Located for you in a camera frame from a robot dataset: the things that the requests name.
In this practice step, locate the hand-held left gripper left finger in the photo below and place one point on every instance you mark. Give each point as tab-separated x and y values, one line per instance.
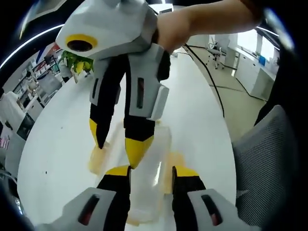
96	209

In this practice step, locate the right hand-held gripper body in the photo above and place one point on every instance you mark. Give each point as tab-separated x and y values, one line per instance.
108	26

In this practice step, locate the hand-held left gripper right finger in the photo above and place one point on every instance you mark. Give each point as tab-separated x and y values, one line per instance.
199	211

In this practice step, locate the clear box with yellow buckle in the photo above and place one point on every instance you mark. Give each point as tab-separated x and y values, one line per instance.
149	178

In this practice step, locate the green potted plant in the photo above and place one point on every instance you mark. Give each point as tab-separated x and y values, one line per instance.
81	66

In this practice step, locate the white storage shelf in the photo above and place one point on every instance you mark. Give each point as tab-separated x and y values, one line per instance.
48	81

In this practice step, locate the white swivel chair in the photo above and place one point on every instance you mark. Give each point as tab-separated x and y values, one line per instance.
215	53

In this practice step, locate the long curved ceiling light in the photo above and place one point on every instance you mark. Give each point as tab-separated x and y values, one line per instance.
29	42

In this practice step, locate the grey mesh office chair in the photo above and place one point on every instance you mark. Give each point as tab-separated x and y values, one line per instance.
264	156

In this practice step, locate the white cabinet row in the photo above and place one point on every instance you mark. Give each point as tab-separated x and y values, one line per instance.
252	77

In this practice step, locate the small blue box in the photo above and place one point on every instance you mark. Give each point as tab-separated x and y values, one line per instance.
262	60

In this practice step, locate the person's black clothing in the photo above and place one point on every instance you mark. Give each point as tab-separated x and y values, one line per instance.
284	79

